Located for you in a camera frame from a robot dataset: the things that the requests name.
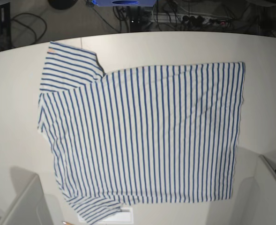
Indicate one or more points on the blue white striped T-shirt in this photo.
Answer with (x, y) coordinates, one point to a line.
(151, 134)

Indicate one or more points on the black robot arm image-left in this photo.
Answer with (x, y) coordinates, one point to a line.
(62, 4)

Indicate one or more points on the blue box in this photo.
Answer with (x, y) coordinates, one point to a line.
(130, 3)

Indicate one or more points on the grey partition image-left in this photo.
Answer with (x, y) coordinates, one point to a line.
(22, 199)

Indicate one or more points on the grey partition image-right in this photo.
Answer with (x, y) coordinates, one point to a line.
(256, 197)

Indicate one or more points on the black computer tower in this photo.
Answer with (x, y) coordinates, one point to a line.
(5, 23)

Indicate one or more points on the white table cable grommet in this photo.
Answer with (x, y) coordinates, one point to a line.
(125, 217)

